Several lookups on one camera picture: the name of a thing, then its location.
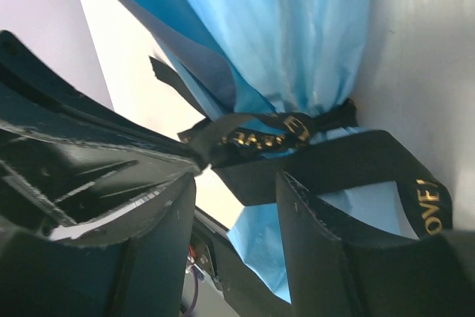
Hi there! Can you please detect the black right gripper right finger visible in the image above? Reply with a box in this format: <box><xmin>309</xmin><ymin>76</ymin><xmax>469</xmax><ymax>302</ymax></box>
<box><xmin>276</xmin><ymin>172</ymin><xmax>474</xmax><ymax>316</ymax></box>

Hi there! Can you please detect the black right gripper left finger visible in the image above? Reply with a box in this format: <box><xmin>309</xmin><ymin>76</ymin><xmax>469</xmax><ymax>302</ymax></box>
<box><xmin>1</xmin><ymin>174</ymin><xmax>196</xmax><ymax>316</ymax></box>

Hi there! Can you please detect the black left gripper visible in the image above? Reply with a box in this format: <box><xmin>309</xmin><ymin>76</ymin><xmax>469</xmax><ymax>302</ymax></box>
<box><xmin>1</xmin><ymin>30</ymin><xmax>203</xmax><ymax>233</ymax></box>

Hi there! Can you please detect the black ribbon gold lettering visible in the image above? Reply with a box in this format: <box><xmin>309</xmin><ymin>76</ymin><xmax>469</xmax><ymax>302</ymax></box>
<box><xmin>148</xmin><ymin>55</ymin><xmax>453</xmax><ymax>240</ymax></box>

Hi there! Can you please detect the blue wrapping paper sheet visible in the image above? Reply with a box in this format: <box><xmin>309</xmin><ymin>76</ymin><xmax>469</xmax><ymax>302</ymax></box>
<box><xmin>79</xmin><ymin>0</ymin><xmax>416</xmax><ymax>305</ymax></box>

